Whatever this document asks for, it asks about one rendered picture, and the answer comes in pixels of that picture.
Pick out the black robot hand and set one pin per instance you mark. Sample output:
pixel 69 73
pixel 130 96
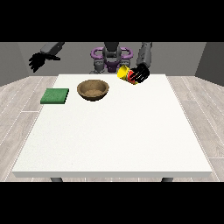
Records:
pixel 140 73
pixel 38 61

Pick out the dark table leg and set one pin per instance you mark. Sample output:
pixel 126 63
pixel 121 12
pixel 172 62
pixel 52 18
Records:
pixel 56 179
pixel 167 179

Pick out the yellow cup with melon print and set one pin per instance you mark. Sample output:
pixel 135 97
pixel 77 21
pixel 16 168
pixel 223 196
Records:
pixel 124 73

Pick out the grey robot trunk purple rings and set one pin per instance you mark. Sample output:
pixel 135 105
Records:
pixel 110 59

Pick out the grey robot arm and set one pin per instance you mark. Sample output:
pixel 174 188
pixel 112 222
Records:
pixel 52 47
pixel 145 55

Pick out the green square pad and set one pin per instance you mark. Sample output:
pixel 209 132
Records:
pixel 54 96

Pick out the brown wooden bowl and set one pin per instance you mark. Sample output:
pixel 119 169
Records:
pixel 93 89

